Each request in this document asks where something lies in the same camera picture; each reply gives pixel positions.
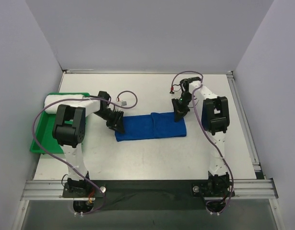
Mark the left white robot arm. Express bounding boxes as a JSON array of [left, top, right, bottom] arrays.
[[52, 91, 125, 197]]

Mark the aluminium right rail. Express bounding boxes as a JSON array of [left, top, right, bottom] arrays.
[[226, 71, 266, 179]]

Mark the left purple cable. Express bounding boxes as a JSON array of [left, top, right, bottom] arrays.
[[32, 90, 138, 215]]

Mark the aluminium rail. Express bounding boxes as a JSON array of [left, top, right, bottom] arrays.
[[226, 71, 266, 179], [21, 180, 278, 200]]

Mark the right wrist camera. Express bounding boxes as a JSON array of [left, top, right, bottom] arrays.
[[169, 84, 182, 94]]

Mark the rolled white towel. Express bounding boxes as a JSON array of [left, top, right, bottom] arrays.
[[44, 94, 89, 114]]

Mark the green plastic tray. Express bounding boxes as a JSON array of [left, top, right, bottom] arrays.
[[35, 92, 90, 154]]

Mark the aluminium front rail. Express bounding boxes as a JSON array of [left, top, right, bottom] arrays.
[[21, 180, 278, 200]]

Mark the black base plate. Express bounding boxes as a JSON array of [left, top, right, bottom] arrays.
[[62, 176, 235, 213]]

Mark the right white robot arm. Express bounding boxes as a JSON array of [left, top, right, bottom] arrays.
[[172, 77, 230, 196]]

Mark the blue towel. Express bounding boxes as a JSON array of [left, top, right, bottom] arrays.
[[115, 112, 187, 142]]

